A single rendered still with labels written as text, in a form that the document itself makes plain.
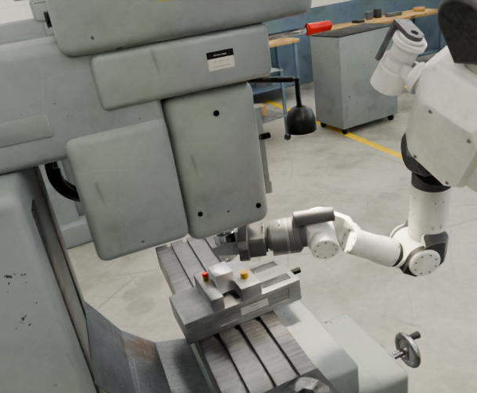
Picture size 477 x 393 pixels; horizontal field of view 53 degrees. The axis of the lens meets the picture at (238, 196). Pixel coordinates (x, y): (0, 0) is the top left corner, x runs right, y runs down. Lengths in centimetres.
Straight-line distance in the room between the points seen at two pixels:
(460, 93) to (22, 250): 73
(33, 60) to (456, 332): 242
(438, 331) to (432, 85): 208
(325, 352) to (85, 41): 97
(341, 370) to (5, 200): 91
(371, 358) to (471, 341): 129
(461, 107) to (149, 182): 55
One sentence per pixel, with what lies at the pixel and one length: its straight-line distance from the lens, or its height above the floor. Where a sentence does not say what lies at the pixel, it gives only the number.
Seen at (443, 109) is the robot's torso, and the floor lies 158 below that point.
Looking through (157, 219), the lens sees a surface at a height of 140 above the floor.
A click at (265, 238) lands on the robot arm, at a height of 125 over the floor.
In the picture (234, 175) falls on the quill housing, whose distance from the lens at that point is 99.
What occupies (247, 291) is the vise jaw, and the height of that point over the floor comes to 104.
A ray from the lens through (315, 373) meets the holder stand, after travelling 95.
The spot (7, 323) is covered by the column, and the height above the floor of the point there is 135.
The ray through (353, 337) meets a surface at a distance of 160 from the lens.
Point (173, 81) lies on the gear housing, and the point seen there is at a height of 166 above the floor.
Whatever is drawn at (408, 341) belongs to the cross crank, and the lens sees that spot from 167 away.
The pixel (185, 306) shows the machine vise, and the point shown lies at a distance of 135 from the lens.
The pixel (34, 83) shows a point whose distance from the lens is 88.
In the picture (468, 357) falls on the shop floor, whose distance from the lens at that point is 268.
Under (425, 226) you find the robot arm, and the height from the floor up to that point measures 122.
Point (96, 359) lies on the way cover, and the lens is 116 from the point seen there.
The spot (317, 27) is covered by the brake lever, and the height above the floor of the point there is 170.
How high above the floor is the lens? 181
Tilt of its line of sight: 24 degrees down
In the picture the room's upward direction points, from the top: 9 degrees counter-clockwise
